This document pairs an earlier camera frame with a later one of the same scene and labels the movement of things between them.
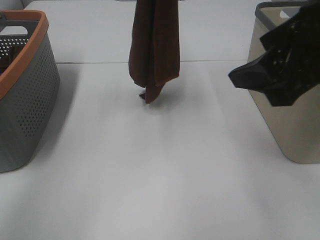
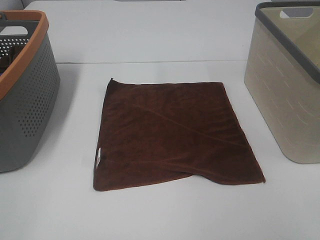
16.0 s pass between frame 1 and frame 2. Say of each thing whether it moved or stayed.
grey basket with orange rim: stayed
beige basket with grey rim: stayed
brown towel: moved
